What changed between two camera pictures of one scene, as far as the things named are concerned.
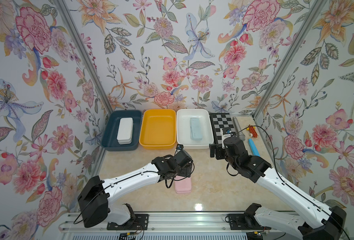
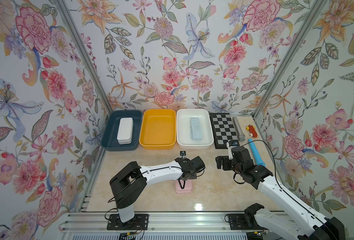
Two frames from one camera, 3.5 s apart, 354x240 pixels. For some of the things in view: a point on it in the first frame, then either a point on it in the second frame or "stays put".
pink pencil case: (183, 184) stays put
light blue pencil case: (195, 129) stays put
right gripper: (219, 149) -> (225, 159)
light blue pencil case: (196, 138) stays put
